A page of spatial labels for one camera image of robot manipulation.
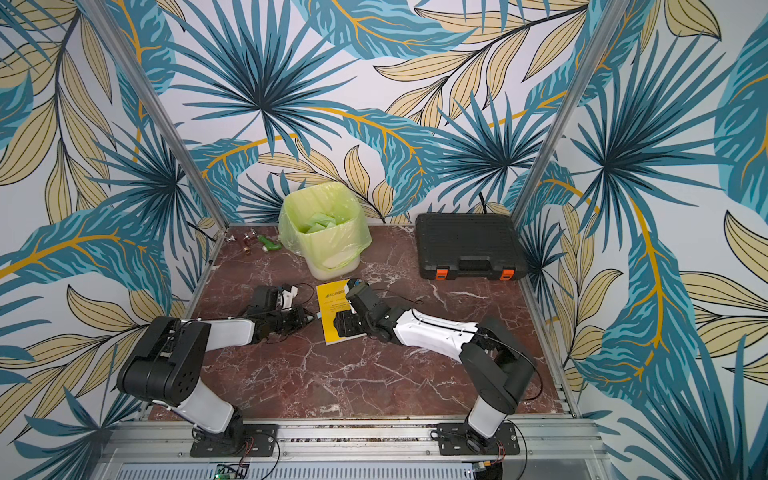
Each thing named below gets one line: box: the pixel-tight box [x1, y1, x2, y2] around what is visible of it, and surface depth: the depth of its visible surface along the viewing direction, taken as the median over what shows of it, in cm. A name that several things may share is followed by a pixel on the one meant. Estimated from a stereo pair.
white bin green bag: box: [278, 182, 373, 281], surface depth 94 cm
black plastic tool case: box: [415, 213, 528, 281], surface depth 103 cm
